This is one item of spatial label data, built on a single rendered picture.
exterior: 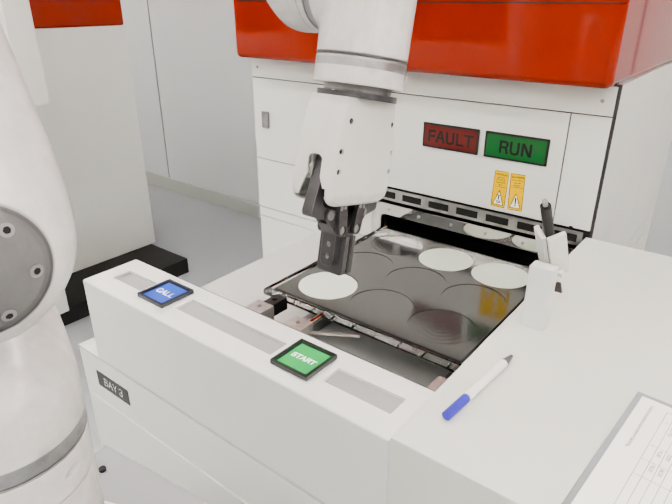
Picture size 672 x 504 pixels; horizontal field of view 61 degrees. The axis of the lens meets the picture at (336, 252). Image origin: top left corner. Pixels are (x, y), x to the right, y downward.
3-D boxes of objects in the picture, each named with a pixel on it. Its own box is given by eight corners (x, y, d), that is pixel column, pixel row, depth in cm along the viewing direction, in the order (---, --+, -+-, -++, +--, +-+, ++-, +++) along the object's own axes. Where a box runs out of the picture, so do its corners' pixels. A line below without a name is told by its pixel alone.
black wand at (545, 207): (549, 206, 62) (553, 197, 62) (536, 203, 63) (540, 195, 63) (560, 296, 77) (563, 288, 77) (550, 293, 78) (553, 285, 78)
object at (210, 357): (147, 331, 98) (135, 258, 92) (428, 487, 67) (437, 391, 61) (97, 356, 91) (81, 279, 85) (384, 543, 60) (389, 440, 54)
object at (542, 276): (532, 305, 77) (548, 213, 71) (561, 314, 75) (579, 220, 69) (515, 324, 73) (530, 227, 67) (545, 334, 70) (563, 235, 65)
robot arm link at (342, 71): (354, 63, 58) (350, 93, 59) (297, 49, 51) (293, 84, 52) (426, 68, 53) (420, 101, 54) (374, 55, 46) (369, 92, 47)
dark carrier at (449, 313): (387, 230, 120) (387, 227, 120) (548, 275, 101) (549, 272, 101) (275, 290, 96) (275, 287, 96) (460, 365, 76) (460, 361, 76)
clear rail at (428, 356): (267, 291, 96) (267, 284, 96) (470, 374, 75) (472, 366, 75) (261, 294, 95) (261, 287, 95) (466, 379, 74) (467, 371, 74)
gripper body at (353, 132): (357, 85, 59) (343, 191, 61) (291, 73, 51) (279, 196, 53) (420, 91, 54) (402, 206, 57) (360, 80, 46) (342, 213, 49)
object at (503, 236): (374, 237, 129) (376, 197, 125) (572, 294, 104) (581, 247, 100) (370, 239, 128) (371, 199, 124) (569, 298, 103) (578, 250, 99)
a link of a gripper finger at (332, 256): (328, 202, 56) (320, 266, 58) (308, 204, 54) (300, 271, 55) (354, 209, 54) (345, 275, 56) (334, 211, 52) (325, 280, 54)
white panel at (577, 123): (266, 211, 152) (258, 54, 136) (578, 304, 106) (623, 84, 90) (258, 214, 150) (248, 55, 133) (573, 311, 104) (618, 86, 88)
